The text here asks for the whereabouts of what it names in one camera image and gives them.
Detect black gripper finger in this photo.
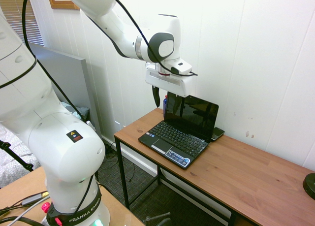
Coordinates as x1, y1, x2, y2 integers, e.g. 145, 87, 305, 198
179, 95, 187, 113
152, 86, 161, 108

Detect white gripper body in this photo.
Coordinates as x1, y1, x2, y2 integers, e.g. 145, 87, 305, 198
144, 67, 193, 98

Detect black laptop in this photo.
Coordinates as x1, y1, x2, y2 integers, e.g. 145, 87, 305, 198
137, 91, 220, 169

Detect black mobile phone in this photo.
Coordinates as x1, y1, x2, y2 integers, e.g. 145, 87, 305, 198
210, 127, 225, 141

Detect teal cloth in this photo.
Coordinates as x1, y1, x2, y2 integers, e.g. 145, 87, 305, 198
60, 101, 90, 121

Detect grey flat panel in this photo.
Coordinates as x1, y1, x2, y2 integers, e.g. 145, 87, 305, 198
29, 43, 103, 138

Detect black desk lamp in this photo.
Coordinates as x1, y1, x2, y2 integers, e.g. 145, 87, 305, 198
302, 172, 315, 201

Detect ethernet adapter dongle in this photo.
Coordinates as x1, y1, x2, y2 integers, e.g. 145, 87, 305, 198
21, 193, 50, 207

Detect white patterned bed cover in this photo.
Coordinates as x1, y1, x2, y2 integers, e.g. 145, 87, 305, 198
0, 124, 41, 189

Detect window blinds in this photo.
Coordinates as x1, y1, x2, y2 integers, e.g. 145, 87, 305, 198
0, 0, 45, 47

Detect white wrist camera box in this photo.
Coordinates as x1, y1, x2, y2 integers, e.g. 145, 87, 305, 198
171, 60, 193, 75

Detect wooden desk with black frame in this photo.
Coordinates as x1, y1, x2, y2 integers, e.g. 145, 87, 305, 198
113, 107, 315, 226

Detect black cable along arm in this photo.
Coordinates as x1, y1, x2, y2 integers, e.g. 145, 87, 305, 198
0, 0, 199, 219

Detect grey cable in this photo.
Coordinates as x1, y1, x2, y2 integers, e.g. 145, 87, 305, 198
0, 197, 52, 226

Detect thick black cable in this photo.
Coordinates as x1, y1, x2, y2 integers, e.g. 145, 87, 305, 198
0, 216, 46, 226

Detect thin black adapter cable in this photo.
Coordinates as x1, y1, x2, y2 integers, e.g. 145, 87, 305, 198
0, 201, 24, 212

